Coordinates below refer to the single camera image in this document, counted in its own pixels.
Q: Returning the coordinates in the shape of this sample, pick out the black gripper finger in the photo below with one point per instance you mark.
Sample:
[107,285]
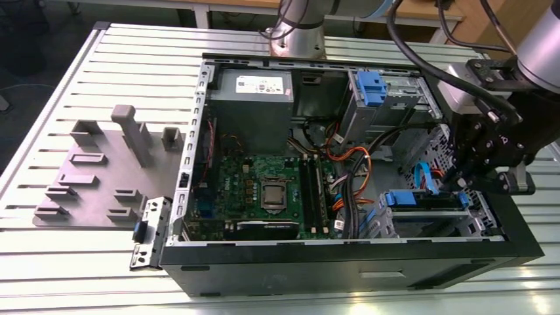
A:
[466,154]
[483,178]

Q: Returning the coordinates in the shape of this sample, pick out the hard disk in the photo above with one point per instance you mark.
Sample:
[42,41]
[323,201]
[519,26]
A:
[403,198]

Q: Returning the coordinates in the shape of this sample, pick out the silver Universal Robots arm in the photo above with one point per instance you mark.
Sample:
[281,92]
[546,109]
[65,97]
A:
[302,36]

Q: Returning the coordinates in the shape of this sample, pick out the silver disk bay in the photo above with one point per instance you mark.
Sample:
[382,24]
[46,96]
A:
[438,215]

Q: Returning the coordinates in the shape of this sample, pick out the grey optical drive cage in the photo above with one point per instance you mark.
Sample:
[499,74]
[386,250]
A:
[373,121]

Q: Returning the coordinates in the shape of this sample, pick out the blue drive latch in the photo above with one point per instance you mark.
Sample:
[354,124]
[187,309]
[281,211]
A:
[371,88]

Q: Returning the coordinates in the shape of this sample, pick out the wooden cabinet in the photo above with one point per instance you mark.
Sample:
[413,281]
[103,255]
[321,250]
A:
[473,33]

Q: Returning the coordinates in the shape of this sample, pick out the black RAM slot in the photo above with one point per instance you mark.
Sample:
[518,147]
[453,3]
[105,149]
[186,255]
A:
[309,193]
[322,197]

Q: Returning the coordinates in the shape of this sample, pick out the wooden desk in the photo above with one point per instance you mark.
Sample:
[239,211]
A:
[421,10]

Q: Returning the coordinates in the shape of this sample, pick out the CPU socket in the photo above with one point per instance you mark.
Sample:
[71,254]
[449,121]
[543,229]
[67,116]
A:
[275,179]

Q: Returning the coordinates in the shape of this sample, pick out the silver CPU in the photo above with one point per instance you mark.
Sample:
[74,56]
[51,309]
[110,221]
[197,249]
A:
[274,196]

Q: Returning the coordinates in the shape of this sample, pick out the black open PC case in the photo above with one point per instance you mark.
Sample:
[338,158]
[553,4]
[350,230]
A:
[306,272]

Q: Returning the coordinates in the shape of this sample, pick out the grey power supply unit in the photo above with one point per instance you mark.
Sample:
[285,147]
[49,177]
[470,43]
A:
[250,124]

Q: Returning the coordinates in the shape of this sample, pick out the black graphics card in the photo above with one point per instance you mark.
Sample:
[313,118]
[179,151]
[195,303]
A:
[263,229]

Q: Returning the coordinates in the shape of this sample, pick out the green motherboard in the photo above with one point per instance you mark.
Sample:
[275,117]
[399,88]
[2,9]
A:
[237,197]

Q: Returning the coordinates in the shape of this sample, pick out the white table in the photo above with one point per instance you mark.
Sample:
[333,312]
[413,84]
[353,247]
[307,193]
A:
[202,16]

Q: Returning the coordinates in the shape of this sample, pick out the grey parts rack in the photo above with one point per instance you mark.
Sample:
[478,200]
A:
[110,183]

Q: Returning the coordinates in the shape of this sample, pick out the black office chair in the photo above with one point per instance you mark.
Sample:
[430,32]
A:
[22,33]

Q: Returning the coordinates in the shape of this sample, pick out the small side wrist camera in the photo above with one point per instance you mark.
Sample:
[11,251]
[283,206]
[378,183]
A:
[521,178]

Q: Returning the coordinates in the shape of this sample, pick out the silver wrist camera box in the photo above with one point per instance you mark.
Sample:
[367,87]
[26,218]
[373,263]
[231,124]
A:
[458,92]

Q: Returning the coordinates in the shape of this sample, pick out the hinged expansion slot bracket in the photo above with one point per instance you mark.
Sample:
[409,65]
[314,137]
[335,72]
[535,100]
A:
[154,210]

